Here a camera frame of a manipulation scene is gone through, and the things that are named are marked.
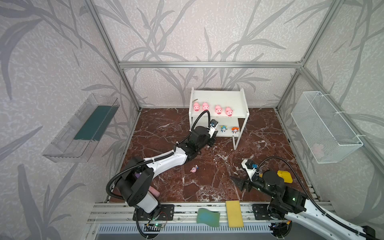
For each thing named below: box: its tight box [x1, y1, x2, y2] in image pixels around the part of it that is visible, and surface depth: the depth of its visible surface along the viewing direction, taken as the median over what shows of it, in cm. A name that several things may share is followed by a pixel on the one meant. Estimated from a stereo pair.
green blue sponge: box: [196, 208, 221, 228], surface depth 73 cm
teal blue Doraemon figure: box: [220, 125, 228, 133], surface depth 86 cm
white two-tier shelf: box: [189, 87, 250, 150], surface depth 78 cm
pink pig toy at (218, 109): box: [215, 105, 223, 115], surface depth 74 cm
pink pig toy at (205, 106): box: [202, 102, 209, 111], surface depth 75 cm
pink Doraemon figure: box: [189, 164, 200, 173], surface depth 88 cm
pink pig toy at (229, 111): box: [225, 107, 234, 117], surface depth 73 cm
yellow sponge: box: [225, 200, 244, 228], surface depth 74 cm
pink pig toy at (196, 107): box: [193, 102, 200, 112], surface depth 75 cm
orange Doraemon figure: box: [231, 127, 240, 134], surface depth 86 cm
